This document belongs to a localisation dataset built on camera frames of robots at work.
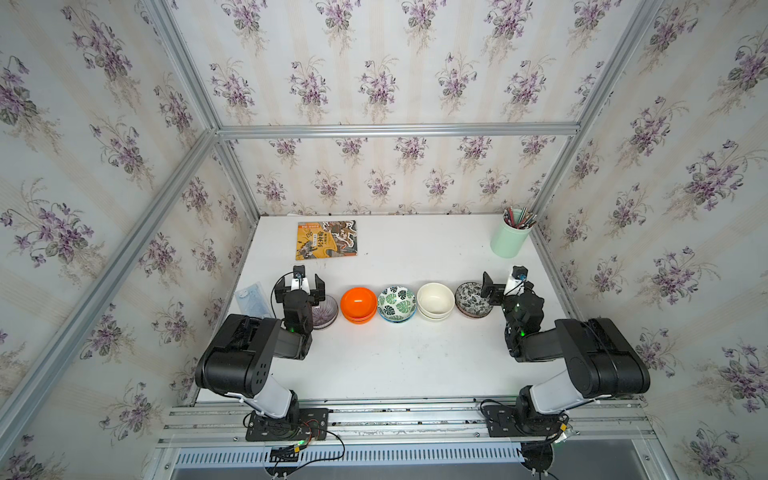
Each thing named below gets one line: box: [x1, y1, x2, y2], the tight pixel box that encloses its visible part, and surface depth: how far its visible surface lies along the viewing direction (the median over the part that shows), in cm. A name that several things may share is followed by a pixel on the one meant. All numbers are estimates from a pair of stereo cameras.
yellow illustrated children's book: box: [295, 219, 358, 261], surface depth 113 cm
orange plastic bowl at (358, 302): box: [340, 287, 377, 319], surface depth 90 cm
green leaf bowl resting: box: [378, 311, 416, 324], surface depth 92 cm
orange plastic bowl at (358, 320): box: [342, 312, 377, 325], surface depth 88 cm
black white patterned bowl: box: [454, 282, 493, 318], surface depth 95 cm
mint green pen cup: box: [490, 208, 534, 259], surface depth 103 cm
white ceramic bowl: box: [416, 282, 455, 322], surface depth 92 cm
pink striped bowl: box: [311, 294, 339, 330], surface depth 92 cm
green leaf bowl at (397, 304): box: [377, 285, 417, 323], surface depth 94 cm
